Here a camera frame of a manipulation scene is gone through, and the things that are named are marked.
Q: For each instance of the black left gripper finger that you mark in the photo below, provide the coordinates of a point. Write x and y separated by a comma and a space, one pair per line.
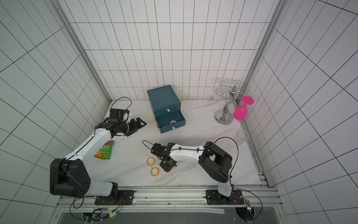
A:
137, 123
131, 131

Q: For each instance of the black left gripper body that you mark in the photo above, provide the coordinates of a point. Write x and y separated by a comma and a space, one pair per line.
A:
125, 127

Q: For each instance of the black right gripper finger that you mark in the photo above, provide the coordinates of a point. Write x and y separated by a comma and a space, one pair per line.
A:
163, 164
170, 165

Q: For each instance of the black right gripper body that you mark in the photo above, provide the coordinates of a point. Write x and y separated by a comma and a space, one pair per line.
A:
166, 164

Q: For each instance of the teal drawer cabinet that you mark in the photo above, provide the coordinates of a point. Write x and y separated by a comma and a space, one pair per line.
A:
166, 107

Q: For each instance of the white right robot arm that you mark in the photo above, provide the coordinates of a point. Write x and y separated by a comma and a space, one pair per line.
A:
215, 161

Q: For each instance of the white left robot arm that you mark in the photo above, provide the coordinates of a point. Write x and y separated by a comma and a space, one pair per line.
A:
69, 176

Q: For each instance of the green snack bag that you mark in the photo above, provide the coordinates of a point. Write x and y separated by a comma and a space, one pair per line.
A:
105, 152

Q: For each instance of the chrome glass holder stand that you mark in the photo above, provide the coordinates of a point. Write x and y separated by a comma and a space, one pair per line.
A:
232, 95

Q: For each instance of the clear glass on table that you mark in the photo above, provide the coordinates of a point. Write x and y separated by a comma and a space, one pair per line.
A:
242, 135

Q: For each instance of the clear hanging wine glass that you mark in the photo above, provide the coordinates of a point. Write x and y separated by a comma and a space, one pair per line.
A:
219, 91

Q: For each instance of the pink plastic goblet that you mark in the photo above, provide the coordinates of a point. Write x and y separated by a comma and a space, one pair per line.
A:
241, 112

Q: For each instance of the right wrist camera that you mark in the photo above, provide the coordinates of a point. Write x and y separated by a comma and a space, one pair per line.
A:
158, 150

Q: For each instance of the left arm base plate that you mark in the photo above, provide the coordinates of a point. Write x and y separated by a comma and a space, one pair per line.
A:
123, 197

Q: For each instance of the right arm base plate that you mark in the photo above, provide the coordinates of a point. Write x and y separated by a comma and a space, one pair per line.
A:
213, 197

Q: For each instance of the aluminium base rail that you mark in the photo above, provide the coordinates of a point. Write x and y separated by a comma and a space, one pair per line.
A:
170, 199

